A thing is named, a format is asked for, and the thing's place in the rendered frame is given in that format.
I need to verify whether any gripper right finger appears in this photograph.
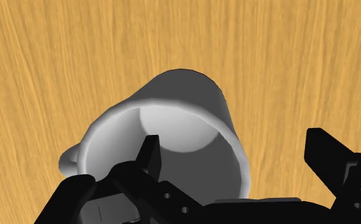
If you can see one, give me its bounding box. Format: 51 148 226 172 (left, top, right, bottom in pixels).
303 127 361 215

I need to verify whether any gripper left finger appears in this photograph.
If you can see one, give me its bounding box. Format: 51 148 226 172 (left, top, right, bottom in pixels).
34 134 203 224

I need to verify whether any white mug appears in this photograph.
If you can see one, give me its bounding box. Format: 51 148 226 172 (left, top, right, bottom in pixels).
58 68 251 206

